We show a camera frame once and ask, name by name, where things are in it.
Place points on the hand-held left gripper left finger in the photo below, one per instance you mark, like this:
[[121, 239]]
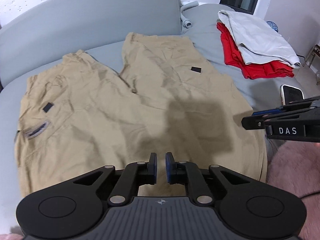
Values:
[[155, 166]]

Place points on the white folded garment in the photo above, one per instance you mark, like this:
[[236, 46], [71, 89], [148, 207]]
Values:
[[260, 37]]

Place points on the wooden chair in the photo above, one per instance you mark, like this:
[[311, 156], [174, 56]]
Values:
[[315, 62]]

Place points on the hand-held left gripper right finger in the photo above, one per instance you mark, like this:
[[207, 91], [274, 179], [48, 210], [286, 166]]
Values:
[[168, 166]]

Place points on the grey sofa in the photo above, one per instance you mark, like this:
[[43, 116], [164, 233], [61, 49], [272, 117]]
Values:
[[100, 17]]

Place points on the pink fluffy blanket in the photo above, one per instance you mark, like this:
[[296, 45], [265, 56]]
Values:
[[292, 170]]

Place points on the white smartphone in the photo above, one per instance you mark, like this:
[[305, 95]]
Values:
[[292, 93]]

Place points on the khaki pants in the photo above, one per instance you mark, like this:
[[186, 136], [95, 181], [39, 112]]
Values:
[[100, 105]]

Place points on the blue patterned item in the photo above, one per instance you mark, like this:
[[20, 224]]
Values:
[[272, 25]]

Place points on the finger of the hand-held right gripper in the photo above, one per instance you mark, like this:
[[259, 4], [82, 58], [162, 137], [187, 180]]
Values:
[[252, 123], [268, 111]]

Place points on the red folded clothes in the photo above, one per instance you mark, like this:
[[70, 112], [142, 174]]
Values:
[[250, 65]]

